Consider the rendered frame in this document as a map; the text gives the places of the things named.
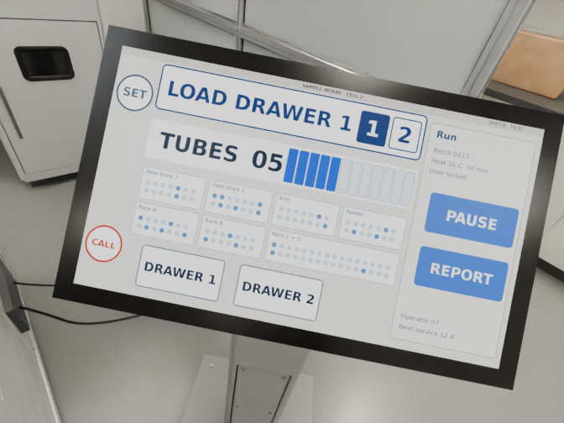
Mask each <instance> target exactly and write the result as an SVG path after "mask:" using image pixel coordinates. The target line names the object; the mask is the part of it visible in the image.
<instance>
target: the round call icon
mask: <svg viewBox="0 0 564 423"><path fill-rule="evenodd" d="M126 233H127V228H126V227H119V226H114V225H110V224H106V223H101V222H94V221H89V220H88V223H87V227H86V235H85V239H84V243H83V247H82V251H81V259H82V260H86V261H91V262H95V263H99V264H107V265H111V266H115V267H119V265H120V262H121V257H122V253H123V245H124V241H125V237H126Z"/></svg>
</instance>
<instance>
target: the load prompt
mask: <svg viewBox="0 0 564 423"><path fill-rule="evenodd" d="M154 109H159V110H163V111H167V112H175V113H179V114H184V115H188V116H192V117H197V118H205V119H209V120H213V121H218V122H222V123H230V124H234V125H238V126H243V127H247V128H255V129H259V130H264V131H268V132H272V133H280V134H284V135H289V136H293V137H297V138H305V139H309V140H314V141H318V142H323V143H327V144H335V145H339V146H343V147H348V148H352V149H360V150H364V151H368V152H373V153H377V154H385V155H389V156H394V157H398V158H402V159H410V160H414V161H419V162H420V158H421V154H422V149H423V145H424V141H425V135H426V128H427V123H428V119H429V116H427V115H423V114H419V113H414V112H407V111H402V110H398V109H393V108H389V107H381V106H377V105H373V104H368V103H364V102H356V101H352V100H348V99H343V98H339V97H331V96H327V95H322V94H318V93H314V92H309V91H301V90H296V89H292V88H288V87H283V86H276V85H271V84H267V83H263V82H258V81H250V80H246V79H242V78H237V77H233V76H225V75H221V74H217V73H212V72H208V71H203V70H196V69H191V68H187V67H183V66H178V65H171V64H166V63H163V66H162V71H161V75H160V79H159V87H158V91H157V95H156V99H155V104H154Z"/></svg>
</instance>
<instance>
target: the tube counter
mask: <svg viewBox="0 0 564 423"><path fill-rule="evenodd" d="M417 175H418V170H411V169H406V168H402V167H398V166H393V165H389V164H381V163H377V162H373V161H368V160H364V159H356V158H352V157H347V156H343V155H339V154H331V153H327V152H322V151H318V150H314V149H306V148H302V147H297V146H293V145H288V144H281V143H276V142H272V141H268V140H263V139H259V138H253V146H252V150H251V154H250V159H249V163H248V171H247V175H246V177H249V178H254V179H258V180H266V181H270V182H274V183H279V184H283V185H291V186H295V187H300V188H304V189H308V190H313V191H320V192H325V193H329V194H333V195H338V196H345V197H350V198H354V199H359V200H363V201H371V202H375V203H379V204H384V205H388V206H396V207H400V208H404V209H408V210H410V209H411V205H412V201H413V196H414V192H415V183H416V179H417Z"/></svg>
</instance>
